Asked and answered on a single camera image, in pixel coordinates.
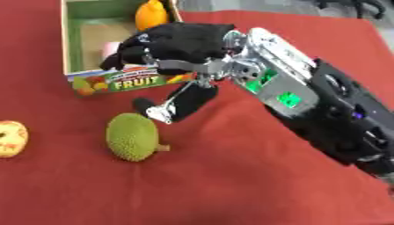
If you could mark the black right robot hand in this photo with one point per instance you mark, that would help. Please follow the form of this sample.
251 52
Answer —
179 41

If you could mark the silver and black right robot arm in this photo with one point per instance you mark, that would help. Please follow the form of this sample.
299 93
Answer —
308 96

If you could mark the cardboard box with green inside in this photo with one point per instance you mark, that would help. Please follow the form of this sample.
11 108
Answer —
95 44

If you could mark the orange toy fruit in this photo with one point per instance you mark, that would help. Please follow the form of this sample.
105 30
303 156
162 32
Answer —
151 15

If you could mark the pink object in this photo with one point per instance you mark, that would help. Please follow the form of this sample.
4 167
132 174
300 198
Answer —
109 49

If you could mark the green spiky toy durian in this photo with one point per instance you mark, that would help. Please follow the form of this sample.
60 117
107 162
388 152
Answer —
132 137

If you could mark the black chair base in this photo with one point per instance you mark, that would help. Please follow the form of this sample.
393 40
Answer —
354 5

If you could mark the yellow and red toy fruit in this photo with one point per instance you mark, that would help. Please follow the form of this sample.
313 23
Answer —
11 139

